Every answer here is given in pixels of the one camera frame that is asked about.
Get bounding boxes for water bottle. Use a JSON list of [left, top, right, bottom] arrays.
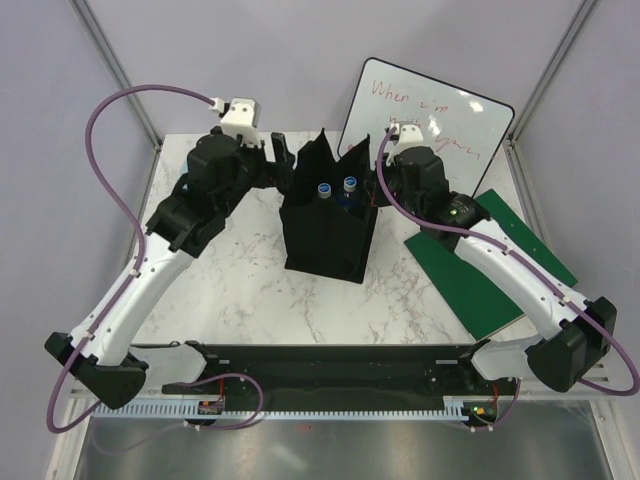
[[317, 182, 332, 201], [343, 176, 358, 197]]

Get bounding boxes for black canvas bag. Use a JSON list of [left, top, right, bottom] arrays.
[[280, 133, 378, 284]]

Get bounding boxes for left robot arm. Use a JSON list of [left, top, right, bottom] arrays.
[[45, 128, 295, 410]]

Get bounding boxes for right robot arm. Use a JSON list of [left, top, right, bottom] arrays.
[[376, 145, 617, 394]]

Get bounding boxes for whiteboard with red writing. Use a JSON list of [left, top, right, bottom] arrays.
[[337, 57, 515, 196]]

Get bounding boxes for green board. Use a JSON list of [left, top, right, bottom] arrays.
[[405, 189, 578, 340]]

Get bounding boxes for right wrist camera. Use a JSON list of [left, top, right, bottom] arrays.
[[386, 122, 424, 165]]

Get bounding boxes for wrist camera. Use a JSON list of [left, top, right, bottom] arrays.
[[386, 122, 424, 165], [209, 98, 263, 149]]

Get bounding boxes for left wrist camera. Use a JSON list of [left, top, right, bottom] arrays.
[[209, 98, 263, 149]]

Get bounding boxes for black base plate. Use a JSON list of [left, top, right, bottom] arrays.
[[161, 344, 516, 411]]

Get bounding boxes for white cable duct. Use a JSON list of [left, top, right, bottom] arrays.
[[92, 397, 469, 421]]

